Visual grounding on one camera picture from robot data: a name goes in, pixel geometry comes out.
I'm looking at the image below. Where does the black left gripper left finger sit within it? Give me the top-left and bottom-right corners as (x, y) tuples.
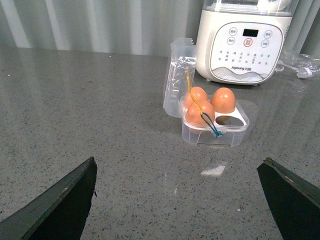
(0, 157), (97, 240)

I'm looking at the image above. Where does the brown egg back right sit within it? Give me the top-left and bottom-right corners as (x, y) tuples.
(210, 87), (236, 123)

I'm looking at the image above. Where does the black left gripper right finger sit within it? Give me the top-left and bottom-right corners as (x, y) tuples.
(257, 157), (320, 240)

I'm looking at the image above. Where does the white soy milk maker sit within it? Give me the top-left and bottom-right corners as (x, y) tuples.
(196, 0), (298, 85)

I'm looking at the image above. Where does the blue rubber band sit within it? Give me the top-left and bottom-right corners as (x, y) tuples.
(200, 112), (224, 138)

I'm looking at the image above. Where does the brown egg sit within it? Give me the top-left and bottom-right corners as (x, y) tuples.
(184, 86), (208, 109)
(210, 87), (236, 123)
(185, 99), (215, 126)

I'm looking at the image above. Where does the brown egg back left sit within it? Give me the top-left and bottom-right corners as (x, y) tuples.
(184, 86), (208, 109)

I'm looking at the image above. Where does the clear plastic bag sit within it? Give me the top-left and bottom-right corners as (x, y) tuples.
(275, 48), (320, 79)

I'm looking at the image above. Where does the clear plastic egg box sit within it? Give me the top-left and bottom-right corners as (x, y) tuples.
(163, 37), (250, 147)

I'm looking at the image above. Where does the white power cable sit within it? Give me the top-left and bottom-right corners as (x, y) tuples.
(276, 63), (313, 79)

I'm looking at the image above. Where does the brown egg front left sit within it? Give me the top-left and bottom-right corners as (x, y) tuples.
(185, 99), (215, 126)

